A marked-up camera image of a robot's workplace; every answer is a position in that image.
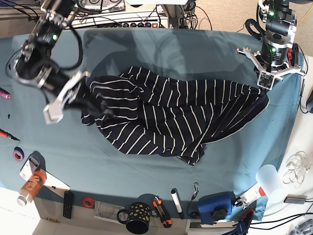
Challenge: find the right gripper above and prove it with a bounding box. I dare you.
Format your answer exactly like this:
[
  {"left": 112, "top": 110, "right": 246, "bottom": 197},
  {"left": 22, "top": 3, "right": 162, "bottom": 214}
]
[{"left": 14, "top": 58, "right": 90, "bottom": 125}]

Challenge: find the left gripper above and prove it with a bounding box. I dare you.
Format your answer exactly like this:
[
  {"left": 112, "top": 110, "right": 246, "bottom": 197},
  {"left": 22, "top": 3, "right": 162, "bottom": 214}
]
[{"left": 236, "top": 42, "right": 305, "bottom": 90}]

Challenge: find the navy white striped t-shirt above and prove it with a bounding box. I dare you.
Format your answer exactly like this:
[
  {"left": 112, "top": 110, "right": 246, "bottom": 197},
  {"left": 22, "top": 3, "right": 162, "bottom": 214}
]
[{"left": 81, "top": 67, "right": 269, "bottom": 165}]

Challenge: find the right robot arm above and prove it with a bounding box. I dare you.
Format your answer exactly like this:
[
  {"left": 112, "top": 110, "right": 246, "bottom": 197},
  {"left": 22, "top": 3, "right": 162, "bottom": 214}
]
[{"left": 13, "top": 0, "right": 89, "bottom": 124}]

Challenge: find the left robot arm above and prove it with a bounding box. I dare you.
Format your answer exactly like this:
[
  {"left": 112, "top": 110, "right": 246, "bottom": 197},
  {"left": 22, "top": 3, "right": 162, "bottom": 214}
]
[{"left": 236, "top": 0, "right": 305, "bottom": 90}]

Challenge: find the black red clamp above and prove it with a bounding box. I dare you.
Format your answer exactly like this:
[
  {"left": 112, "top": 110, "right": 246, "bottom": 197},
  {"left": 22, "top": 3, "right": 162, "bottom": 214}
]
[{"left": 287, "top": 43, "right": 299, "bottom": 67}]

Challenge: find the blue table cloth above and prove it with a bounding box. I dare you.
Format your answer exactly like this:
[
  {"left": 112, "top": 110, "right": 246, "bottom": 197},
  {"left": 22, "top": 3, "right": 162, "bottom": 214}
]
[{"left": 0, "top": 28, "right": 301, "bottom": 217}]

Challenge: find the purple tape roll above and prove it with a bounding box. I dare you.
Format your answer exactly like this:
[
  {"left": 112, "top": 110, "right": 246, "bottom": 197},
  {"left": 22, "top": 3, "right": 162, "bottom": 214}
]
[{"left": 13, "top": 147, "right": 24, "bottom": 162}]

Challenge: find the white phone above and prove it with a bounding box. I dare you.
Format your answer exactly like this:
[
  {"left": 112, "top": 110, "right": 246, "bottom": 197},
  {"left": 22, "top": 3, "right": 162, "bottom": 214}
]
[{"left": 19, "top": 155, "right": 40, "bottom": 181}]

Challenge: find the power strip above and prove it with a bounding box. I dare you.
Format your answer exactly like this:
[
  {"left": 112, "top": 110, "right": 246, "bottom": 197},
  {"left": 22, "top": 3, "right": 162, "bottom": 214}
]
[{"left": 107, "top": 20, "right": 169, "bottom": 29}]

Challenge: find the black remote control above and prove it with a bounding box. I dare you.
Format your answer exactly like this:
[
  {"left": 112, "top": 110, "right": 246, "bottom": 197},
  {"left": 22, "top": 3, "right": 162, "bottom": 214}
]
[{"left": 63, "top": 191, "right": 74, "bottom": 219}]

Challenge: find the orange drink bottle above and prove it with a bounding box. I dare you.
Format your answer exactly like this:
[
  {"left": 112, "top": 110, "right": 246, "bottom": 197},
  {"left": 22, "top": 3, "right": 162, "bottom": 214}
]
[{"left": 17, "top": 170, "right": 46, "bottom": 207}]

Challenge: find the translucent plastic cup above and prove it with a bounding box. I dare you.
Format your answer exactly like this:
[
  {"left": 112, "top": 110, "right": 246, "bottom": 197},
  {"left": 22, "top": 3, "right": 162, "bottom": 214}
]
[{"left": 255, "top": 164, "right": 287, "bottom": 204}]

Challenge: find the orange tape roll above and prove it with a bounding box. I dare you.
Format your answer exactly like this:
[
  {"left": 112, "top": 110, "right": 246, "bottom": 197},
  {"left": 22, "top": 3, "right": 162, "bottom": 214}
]
[{"left": 82, "top": 197, "right": 95, "bottom": 209}]

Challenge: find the black yellow patterned mug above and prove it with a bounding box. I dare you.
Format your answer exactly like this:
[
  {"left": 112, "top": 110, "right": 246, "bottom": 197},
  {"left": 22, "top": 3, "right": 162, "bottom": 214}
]
[{"left": 117, "top": 202, "right": 151, "bottom": 235}]

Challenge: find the white marker pen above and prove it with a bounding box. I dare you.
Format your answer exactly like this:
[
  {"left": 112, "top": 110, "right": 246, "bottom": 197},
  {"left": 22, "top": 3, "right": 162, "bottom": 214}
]
[{"left": 171, "top": 188, "right": 184, "bottom": 219}]

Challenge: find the blue box with knob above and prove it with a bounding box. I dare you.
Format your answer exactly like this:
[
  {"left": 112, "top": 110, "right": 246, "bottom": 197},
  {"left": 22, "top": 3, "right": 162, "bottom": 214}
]
[{"left": 197, "top": 194, "right": 233, "bottom": 224}]

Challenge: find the orange black utility knife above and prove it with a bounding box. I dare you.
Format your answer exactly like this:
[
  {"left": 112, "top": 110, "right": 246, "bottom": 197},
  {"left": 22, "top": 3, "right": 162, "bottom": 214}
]
[{"left": 153, "top": 196, "right": 172, "bottom": 229}]

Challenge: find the white cable bundle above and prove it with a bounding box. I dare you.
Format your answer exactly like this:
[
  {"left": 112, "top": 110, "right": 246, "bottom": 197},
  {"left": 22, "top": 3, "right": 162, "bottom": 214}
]
[{"left": 282, "top": 151, "right": 310, "bottom": 188}]

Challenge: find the blue handled clamp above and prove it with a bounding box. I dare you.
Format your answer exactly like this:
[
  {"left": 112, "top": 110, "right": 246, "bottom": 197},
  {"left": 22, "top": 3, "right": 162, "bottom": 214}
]
[{"left": 223, "top": 209, "right": 255, "bottom": 235}]

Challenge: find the black lanyard with clip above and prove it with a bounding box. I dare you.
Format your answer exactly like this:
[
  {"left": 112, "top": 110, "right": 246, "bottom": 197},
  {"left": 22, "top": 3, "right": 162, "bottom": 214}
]
[{"left": 186, "top": 182, "right": 200, "bottom": 219}]

